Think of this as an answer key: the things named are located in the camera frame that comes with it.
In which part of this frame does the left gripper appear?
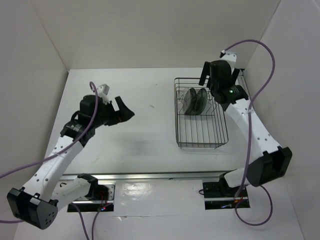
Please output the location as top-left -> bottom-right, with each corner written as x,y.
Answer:
91,95 -> 134,128

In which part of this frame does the frosted square glass plate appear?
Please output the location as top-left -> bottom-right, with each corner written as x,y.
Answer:
190,89 -> 202,115

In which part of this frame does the blue patterned round plate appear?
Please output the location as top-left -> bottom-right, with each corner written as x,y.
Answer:
195,88 -> 208,115

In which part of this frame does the clear textured glass plate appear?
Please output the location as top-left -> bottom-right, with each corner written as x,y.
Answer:
178,87 -> 191,114

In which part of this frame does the black round plate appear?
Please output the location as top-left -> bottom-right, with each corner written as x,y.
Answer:
185,87 -> 196,115

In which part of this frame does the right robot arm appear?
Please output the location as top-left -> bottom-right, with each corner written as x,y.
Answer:
199,60 -> 293,196

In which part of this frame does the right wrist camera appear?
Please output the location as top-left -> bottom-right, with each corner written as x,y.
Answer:
219,50 -> 237,72

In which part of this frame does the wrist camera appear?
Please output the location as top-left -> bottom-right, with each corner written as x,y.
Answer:
219,50 -> 237,72
97,84 -> 110,105

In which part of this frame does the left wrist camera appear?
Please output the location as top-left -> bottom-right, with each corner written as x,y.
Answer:
97,84 -> 110,105

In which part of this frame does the metal wire dish rack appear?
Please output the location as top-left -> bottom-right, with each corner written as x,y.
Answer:
174,77 -> 229,149

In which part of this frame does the front aluminium rail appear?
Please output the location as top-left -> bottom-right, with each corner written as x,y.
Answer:
59,170 -> 238,182

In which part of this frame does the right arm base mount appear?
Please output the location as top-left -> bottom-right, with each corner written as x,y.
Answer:
198,182 -> 251,210

